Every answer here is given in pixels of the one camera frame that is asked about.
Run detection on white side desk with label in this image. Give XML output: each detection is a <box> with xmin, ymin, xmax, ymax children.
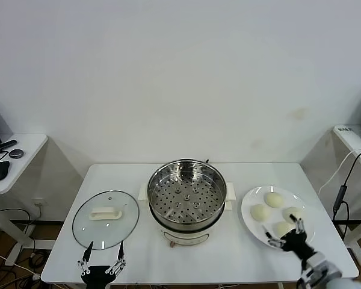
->
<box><xmin>332</xmin><ymin>123</ymin><xmax>361</xmax><ymax>267</ymax></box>

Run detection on perforated stainless steel steamer basket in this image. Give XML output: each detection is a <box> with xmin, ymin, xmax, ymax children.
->
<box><xmin>146</xmin><ymin>159</ymin><xmax>228</xmax><ymax>225</ymax></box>

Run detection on white hanging cable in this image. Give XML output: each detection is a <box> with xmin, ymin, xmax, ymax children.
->
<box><xmin>318</xmin><ymin>147</ymin><xmax>361</xmax><ymax>196</ymax></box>

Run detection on white side desk with mouse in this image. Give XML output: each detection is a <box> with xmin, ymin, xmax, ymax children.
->
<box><xmin>0</xmin><ymin>133</ymin><xmax>49</xmax><ymax>250</ymax></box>

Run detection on white steamed baozi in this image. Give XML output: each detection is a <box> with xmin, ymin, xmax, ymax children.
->
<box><xmin>282</xmin><ymin>206</ymin><xmax>304</xmax><ymax>223</ymax></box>
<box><xmin>273</xmin><ymin>221</ymin><xmax>297</xmax><ymax>238</ymax></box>
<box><xmin>264</xmin><ymin>191</ymin><xmax>284</xmax><ymax>209</ymax></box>
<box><xmin>250</xmin><ymin>204</ymin><xmax>271</xmax><ymax>223</ymax></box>

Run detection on black floor cable bundle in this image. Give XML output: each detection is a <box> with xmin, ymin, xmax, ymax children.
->
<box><xmin>29</xmin><ymin>251</ymin><xmax>48</xmax><ymax>269</ymax></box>

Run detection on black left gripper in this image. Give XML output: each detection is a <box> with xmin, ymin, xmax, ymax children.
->
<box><xmin>76</xmin><ymin>240</ymin><xmax>128</xmax><ymax>286</ymax></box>

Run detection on white round plate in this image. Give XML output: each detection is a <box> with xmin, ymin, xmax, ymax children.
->
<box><xmin>241</xmin><ymin>185</ymin><xmax>316</xmax><ymax>250</ymax></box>

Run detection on white electric cooker base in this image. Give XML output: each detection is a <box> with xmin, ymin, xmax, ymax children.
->
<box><xmin>137</xmin><ymin>180</ymin><xmax>237</xmax><ymax>248</ymax></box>

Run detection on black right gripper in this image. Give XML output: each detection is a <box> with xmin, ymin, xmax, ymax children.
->
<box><xmin>263</xmin><ymin>214</ymin><xmax>316</xmax><ymax>259</ymax></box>

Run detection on glass lid with white handle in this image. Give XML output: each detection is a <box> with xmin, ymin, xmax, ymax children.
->
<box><xmin>72</xmin><ymin>189</ymin><xmax>140</xmax><ymax>250</ymax></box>

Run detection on black cable with adapter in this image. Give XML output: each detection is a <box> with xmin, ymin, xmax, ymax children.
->
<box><xmin>330</xmin><ymin>149</ymin><xmax>361</xmax><ymax>224</ymax></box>

